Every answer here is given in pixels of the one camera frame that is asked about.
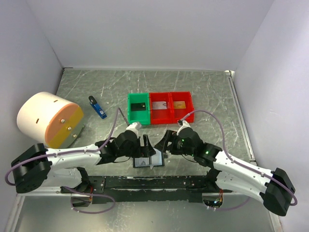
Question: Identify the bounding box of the black leather card holder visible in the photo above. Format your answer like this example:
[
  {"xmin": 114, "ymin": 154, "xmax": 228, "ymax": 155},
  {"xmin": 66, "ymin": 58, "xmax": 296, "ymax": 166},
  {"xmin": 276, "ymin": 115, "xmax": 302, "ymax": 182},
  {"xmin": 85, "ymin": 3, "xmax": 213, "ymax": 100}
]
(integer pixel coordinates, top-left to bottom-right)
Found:
[{"xmin": 133, "ymin": 149, "xmax": 165, "ymax": 169}]

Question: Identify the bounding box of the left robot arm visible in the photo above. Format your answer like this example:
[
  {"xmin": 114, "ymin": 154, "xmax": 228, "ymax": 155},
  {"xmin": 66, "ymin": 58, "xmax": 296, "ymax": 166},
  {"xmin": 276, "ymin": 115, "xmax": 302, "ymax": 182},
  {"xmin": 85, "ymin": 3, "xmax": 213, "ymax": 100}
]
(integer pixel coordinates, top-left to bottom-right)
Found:
[{"xmin": 9, "ymin": 130, "xmax": 157, "ymax": 193}]

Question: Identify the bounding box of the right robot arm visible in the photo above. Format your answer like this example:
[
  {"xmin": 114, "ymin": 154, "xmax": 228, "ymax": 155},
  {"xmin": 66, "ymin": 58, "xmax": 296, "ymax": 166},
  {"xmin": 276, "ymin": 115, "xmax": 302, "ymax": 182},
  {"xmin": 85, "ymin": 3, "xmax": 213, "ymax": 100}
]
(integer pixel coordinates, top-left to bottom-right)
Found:
[{"xmin": 155, "ymin": 128, "xmax": 297, "ymax": 216}]

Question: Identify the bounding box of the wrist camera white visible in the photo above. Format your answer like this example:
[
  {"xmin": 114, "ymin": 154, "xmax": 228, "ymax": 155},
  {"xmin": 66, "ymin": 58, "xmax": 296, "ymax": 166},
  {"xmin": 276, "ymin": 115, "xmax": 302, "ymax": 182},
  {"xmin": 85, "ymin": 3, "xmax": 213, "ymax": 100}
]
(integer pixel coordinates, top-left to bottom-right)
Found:
[
  {"xmin": 178, "ymin": 120, "xmax": 191, "ymax": 130},
  {"xmin": 126, "ymin": 122, "xmax": 141, "ymax": 133}
]

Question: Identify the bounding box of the black card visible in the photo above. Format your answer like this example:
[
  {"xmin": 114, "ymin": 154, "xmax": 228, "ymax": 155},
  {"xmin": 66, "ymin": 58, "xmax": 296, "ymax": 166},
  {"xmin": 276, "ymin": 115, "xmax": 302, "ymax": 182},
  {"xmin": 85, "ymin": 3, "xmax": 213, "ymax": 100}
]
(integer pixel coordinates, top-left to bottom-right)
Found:
[{"xmin": 130, "ymin": 102, "xmax": 147, "ymax": 112}]

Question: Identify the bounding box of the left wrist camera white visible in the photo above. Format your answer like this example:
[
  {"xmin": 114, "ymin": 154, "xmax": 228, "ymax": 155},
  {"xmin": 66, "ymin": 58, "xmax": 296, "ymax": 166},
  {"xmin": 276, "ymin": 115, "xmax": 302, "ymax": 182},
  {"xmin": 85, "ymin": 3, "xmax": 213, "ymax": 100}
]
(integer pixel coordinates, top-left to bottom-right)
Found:
[{"xmin": 126, "ymin": 122, "xmax": 141, "ymax": 133}]

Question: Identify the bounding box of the red bin left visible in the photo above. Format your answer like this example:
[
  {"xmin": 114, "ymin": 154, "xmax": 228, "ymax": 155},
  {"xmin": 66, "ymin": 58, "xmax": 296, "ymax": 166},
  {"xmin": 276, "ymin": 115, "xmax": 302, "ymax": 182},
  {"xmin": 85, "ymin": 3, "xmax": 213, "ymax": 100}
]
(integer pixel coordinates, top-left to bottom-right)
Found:
[{"xmin": 149, "ymin": 92, "xmax": 173, "ymax": 125}]

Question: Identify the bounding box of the green bin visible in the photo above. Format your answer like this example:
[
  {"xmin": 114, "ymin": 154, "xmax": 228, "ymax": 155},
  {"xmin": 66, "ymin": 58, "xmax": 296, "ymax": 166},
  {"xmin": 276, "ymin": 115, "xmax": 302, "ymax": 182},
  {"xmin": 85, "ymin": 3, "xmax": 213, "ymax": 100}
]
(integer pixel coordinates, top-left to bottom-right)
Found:
[{"xmin": 127, "ymin": 93, "xmax": 151, "ymax": 125}]

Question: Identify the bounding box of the red bin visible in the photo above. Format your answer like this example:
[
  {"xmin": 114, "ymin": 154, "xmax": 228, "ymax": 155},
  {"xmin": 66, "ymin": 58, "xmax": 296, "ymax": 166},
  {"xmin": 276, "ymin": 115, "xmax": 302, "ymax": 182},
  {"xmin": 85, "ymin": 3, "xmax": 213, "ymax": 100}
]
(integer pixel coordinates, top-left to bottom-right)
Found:
[
  {"xmin": 149, "ymin": 92, "xmax": 173, "ymax": 125},
  {"xmin": 171, "ymin": 91, "xmax": 194, "ymax": 123}
]

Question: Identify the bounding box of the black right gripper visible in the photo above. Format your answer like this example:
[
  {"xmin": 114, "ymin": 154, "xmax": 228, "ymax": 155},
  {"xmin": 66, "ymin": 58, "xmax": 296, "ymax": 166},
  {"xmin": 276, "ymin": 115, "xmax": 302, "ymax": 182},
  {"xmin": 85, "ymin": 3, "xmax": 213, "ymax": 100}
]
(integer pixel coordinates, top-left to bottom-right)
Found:
[{"xmin": 154, "ymin": 129, "xmax": 196, "ymax": 156}]

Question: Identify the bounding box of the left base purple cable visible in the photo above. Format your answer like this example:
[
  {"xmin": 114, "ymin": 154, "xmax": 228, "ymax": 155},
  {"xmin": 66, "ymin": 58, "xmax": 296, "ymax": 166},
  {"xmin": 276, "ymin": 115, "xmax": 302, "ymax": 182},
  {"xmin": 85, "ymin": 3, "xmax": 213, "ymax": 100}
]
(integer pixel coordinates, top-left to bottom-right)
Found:
[{"xmin": 61, "ymin": 186, "xmax": 115, "ymax": 214}]

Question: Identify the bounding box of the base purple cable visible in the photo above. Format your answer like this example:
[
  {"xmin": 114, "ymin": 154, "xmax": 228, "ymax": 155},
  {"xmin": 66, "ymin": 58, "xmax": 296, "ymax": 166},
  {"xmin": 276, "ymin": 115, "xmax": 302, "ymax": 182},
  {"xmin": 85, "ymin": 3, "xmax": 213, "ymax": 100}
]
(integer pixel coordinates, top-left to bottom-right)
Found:
[
  {"xmin": 206, "ymin": 193, "xmax": 252, "ymax": 211},
  {"xmin": 61, "ymin": 186, "xmax": 115, "ymax": 214}
]

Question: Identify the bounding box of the gold VIP card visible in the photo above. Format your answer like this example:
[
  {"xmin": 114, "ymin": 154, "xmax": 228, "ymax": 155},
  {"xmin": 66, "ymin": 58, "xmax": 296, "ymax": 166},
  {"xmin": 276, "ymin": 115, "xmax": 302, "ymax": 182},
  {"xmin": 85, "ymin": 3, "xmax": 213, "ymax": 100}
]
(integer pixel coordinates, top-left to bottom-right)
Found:
[{"xmin": 173, "ymin": 101, "xmax": 186, "ymax": 109}]

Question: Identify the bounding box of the aluminium rail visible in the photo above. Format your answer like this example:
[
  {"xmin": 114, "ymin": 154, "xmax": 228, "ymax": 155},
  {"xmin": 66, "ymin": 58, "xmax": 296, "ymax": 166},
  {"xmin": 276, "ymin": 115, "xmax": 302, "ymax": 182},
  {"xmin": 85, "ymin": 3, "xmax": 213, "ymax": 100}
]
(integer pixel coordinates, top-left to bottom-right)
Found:
[{"xmin": 14, "ymin": 186, "xmax": 242, "ymax": 196}]

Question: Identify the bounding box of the red bin right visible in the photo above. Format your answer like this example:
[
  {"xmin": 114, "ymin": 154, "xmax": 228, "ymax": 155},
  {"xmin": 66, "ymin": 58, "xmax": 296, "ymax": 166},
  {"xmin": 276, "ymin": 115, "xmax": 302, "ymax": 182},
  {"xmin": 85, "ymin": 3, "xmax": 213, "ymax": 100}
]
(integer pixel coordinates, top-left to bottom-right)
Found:
[{"xmin": 171, "ymin": 91, "xmax": 194, "ymax": 123}]

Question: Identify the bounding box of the white and orange cylinder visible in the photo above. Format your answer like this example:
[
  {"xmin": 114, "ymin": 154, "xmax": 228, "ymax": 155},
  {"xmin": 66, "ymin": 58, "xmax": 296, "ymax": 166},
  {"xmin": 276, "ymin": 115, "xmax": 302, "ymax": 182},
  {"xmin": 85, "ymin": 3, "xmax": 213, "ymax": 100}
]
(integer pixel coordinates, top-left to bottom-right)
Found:
[{"xmin": 16, "ymin": 92, "xmax": 84, "ymax": 148}]

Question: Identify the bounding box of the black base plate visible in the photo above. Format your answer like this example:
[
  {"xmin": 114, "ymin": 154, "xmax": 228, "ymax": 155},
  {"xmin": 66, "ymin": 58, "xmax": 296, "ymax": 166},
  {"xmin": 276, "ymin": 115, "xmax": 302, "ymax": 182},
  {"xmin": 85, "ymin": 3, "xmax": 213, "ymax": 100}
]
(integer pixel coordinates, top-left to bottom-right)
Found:
[{"xmin": 60, "ymin": 175, "xmax": 236, "ymax": 203}]

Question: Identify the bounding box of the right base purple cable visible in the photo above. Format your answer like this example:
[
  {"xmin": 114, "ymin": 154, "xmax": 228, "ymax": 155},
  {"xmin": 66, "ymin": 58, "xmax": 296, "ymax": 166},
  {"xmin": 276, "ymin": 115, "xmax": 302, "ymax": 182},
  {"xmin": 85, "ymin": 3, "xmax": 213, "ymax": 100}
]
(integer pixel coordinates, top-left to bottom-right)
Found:
[{"xmin": 206, "ymin": 193, "xmax": 252, "ymax": 211}]

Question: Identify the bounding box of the blue and black tool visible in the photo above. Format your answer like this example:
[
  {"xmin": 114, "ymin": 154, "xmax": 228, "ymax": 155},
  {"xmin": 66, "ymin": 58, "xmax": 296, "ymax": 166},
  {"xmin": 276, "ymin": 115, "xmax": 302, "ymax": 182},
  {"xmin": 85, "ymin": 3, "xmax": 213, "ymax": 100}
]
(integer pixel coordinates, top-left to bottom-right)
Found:
[{"xmin": 88, "ymin": 95, "xmax": 107, "ymax": 119}]

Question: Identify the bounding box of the silver VIP card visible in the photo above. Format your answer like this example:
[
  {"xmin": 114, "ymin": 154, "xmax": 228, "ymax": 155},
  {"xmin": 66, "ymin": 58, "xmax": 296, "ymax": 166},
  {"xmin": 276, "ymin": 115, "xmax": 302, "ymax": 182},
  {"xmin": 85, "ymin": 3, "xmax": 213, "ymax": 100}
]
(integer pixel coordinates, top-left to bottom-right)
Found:
[{"xmin": 152, "ymin": 101, "xmax": 168, "ymax": 110}]

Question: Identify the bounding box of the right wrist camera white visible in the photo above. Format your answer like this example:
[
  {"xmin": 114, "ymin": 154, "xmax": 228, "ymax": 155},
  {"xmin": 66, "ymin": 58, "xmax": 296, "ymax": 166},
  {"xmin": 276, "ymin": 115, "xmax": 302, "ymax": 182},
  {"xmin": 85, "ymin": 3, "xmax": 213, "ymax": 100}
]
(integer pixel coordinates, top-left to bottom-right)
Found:
[{"xmin": 178, "ymin": 120, "xmax": 191, "ymax": 130}]

